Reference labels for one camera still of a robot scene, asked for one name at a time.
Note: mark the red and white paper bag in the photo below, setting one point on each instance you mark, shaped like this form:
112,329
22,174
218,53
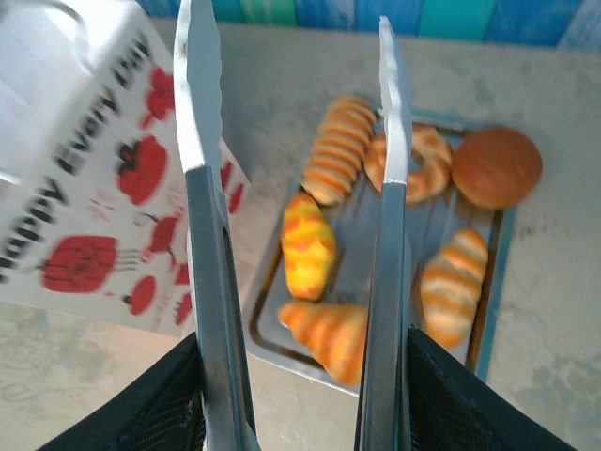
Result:
70,117

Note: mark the yellow striped fake bread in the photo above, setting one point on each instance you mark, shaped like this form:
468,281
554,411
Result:
307,244

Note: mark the striped long fake roll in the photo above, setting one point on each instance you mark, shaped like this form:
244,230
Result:
453,286

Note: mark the metal tongs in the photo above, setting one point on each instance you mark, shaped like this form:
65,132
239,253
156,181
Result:
206,282

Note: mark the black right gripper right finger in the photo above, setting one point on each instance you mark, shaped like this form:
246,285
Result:
460,413

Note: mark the ridged spiral fake bread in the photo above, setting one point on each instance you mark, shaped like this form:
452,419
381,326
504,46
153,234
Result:
338,150

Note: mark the orange fake croissant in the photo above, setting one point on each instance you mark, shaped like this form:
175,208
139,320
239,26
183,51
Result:
328,333

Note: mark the metal baking tray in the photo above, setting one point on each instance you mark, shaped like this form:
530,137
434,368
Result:
352,253

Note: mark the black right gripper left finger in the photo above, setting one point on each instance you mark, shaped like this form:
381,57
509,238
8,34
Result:
141,413

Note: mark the round brown fake bun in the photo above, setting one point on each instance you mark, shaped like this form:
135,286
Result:
497,169

